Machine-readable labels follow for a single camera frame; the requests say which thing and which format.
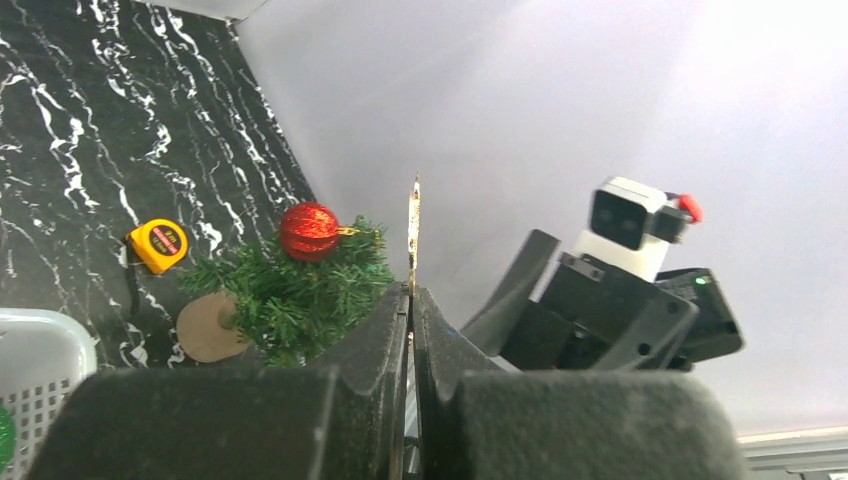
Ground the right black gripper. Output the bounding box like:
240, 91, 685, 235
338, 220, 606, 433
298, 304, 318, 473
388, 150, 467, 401
461, 229, 699, 371

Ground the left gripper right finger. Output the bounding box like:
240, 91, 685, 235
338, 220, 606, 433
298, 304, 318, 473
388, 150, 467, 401
411, 287, 747, 479

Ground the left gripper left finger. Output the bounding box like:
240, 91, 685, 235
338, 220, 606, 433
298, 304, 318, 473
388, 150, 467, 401
28, 283, 409, 479

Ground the gold merry christmas sign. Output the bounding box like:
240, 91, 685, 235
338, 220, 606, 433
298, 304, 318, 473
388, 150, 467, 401
407, 174, 421, 297

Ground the small green christmas tree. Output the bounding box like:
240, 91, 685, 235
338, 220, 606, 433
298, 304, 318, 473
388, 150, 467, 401
179, 216, 395, 367

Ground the red glitter ornament ball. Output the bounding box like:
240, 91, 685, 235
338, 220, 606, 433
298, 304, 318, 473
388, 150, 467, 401
279, 201, 359, 263

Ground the yellow tape measure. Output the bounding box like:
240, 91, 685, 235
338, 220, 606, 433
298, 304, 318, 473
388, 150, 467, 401
122, 218, 191, 316

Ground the white plastic basket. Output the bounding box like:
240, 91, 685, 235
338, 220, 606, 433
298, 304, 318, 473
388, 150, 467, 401
1, 308, 98, 479

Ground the green glitter ornament ball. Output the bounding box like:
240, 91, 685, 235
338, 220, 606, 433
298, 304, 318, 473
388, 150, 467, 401
0, 406, 17, 471

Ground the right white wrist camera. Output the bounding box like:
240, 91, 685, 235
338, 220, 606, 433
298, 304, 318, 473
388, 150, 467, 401
572, 176, 704, 282

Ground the aluminium frame rail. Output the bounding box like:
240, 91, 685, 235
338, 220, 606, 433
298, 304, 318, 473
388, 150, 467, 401
737, 426, 847, 479

